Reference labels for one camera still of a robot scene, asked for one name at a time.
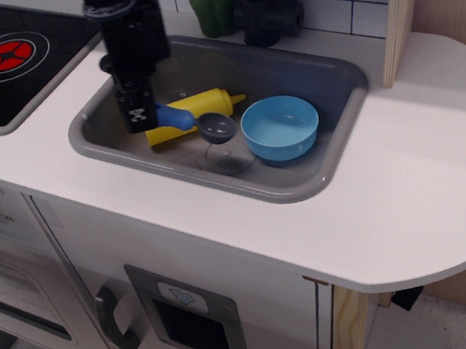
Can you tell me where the blue handled grey spoon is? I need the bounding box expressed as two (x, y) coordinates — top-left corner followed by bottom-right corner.
(156, 98), (237, 144)

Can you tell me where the grey cabinet door handle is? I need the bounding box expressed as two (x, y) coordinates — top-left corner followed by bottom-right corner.
(95, 286), (140, 349)

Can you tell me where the green toy bell pepper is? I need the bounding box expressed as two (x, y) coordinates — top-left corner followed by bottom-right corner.
(188, 0), (236, 39)

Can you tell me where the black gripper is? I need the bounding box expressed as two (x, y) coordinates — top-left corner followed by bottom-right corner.
(89, 0), (171, 133)

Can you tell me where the blue plastic bowl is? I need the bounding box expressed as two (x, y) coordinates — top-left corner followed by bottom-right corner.
(241, 95), (320, 162)

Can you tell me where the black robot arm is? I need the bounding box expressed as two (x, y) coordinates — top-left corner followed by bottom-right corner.
(83, 0), (170, 133)

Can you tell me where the yellow mustard bottle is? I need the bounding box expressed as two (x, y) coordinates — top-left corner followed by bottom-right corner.
(144, 88), (247, 147)

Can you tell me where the grey toy sink basin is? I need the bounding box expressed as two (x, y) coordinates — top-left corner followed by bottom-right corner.
(69, 35), (369, 204)

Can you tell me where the grey ice dispenser panel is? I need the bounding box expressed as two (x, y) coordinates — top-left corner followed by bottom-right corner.
(125, 265), (247, 349)

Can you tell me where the black toy stovetop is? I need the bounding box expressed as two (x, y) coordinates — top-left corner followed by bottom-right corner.
(0, 5), (100, 135)

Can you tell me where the black toy faucet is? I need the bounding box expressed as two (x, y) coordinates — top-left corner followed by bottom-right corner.
(234, 0), (304, 48)

